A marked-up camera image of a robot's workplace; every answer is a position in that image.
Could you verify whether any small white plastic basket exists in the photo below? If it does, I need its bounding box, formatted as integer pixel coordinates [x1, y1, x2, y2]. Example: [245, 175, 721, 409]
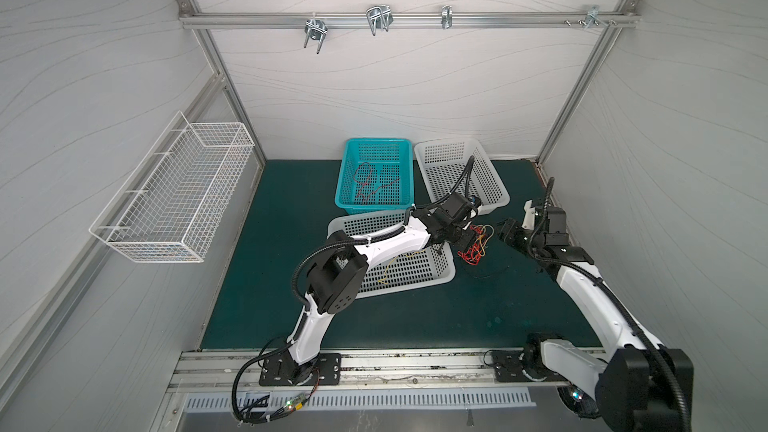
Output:
[413, 137, 511, 218]

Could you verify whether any metal bracket on rail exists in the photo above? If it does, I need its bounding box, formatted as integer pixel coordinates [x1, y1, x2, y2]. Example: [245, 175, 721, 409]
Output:
[441, 5, 453, 30]

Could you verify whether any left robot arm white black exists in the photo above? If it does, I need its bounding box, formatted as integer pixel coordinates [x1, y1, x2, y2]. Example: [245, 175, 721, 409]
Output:
[287, 156, 480, 367]

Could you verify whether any red wire bundle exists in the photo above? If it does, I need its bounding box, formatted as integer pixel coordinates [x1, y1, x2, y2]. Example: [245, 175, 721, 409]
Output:
[457, 223, 496, 267]

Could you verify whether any horizontal aluminium rail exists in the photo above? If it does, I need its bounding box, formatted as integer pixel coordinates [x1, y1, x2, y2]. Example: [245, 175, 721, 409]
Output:
[180, 10, 641, 30]

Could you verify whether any white wire wall basket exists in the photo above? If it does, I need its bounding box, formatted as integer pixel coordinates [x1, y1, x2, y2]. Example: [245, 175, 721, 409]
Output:
[89, 111, 254, 264]

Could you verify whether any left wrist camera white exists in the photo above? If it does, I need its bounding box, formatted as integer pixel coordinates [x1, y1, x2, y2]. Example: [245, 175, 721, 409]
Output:
[469, 195, 482, 208]

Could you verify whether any large white plastic basket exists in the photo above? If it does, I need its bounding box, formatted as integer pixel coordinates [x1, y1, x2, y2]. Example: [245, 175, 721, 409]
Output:
[327, 210, 456, 299]

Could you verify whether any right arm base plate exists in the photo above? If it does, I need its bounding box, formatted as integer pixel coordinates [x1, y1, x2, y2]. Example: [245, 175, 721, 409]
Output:
[482, 349, 565, 383]

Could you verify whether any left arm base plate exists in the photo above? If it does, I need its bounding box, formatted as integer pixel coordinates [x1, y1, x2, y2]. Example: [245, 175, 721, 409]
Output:
[259, 352, 342, 387]

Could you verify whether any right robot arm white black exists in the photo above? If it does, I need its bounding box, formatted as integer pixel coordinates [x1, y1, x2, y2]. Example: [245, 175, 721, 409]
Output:
[500, 178, 694, 431]

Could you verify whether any yellow wire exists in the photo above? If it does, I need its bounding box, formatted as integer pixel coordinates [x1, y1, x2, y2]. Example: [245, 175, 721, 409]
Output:
[377, 248, 421, 286]

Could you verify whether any metal bolt clamp right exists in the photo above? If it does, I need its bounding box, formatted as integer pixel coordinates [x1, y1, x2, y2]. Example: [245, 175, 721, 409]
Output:
[564, 6, 618, 30]

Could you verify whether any white slotted cable duct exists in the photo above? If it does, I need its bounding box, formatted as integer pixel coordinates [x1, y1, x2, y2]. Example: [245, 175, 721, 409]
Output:
[183, 387, 537, 413]

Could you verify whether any metal U-bolt clamp middle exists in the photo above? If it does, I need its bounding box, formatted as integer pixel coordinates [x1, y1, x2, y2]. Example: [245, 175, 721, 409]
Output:
[365, 5, 394, 36]

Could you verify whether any teal plastic basket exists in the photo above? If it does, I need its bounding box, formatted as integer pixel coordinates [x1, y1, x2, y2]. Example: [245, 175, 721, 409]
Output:
[335, 138, 415, 215]

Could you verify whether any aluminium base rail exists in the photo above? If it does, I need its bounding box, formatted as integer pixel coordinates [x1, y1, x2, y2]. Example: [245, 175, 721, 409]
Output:
[166, 347, 575, 393]

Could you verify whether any left base cable bundle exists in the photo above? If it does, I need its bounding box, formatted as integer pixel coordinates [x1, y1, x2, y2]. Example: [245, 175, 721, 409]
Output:
[230, 338, 322, 425]

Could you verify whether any black wire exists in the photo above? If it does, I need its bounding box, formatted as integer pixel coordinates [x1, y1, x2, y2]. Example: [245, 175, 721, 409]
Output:
[466, 263, 512, 281]

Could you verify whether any metal U-bolt clamp left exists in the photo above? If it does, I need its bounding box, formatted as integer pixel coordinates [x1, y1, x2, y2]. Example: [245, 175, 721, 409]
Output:
[303, 18, 328, 54]

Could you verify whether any metal u-bolt clamp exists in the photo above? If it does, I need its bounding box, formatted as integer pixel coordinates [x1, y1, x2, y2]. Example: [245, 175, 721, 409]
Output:
[365, 5, 394, 36]
[303, 18, 328, 54]

